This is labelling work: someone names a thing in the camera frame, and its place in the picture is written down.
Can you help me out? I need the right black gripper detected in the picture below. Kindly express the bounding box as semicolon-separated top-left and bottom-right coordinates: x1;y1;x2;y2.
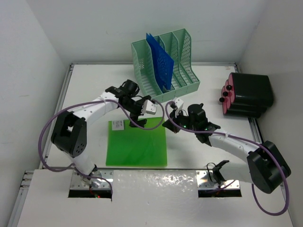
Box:
162;107;197;134

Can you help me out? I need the green clip file folder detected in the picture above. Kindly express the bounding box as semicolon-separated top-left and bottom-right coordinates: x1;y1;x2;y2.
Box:
106;117;168;167

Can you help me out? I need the black pink drawer box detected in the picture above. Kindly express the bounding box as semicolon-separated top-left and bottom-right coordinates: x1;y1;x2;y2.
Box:
219;72;274;119

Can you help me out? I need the green file organizer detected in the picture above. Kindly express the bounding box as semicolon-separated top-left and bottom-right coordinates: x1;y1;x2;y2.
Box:
131;28;200;103

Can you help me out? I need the blue clip file folder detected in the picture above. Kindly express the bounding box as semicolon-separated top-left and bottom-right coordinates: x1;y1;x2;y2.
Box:
146;33;174;93

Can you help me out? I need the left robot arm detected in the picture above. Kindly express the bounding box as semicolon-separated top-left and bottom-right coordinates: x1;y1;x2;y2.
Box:
51;79;153;175

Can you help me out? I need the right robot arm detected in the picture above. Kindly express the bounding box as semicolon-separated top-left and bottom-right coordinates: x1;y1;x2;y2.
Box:
163;100;291;194

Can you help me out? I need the white front board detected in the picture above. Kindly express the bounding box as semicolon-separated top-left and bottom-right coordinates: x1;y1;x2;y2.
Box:
18;169;292;227

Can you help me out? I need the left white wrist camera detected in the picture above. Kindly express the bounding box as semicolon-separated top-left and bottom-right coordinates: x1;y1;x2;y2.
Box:
142;100;157;115

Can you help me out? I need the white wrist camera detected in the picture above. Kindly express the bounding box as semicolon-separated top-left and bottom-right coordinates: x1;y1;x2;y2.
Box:
171;97;184;116
142;100;157;115

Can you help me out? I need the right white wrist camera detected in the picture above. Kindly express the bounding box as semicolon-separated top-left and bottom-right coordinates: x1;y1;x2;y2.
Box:
171;97;184;116

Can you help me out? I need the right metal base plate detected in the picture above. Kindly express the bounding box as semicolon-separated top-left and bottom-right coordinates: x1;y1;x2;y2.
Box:
196;169;241;191

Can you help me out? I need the metal base plate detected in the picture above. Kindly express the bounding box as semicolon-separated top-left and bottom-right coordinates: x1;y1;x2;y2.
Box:
196;169;241;191
70;169;114;190

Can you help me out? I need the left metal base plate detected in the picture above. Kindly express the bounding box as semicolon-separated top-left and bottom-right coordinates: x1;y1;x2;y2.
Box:
70;169;114;190

